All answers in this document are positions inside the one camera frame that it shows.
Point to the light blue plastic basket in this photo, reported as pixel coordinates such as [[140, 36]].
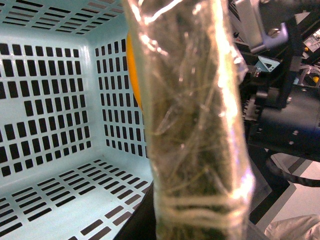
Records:
[[73, 160]]

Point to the yellow mango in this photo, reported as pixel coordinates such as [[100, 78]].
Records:
[[132, 71]]

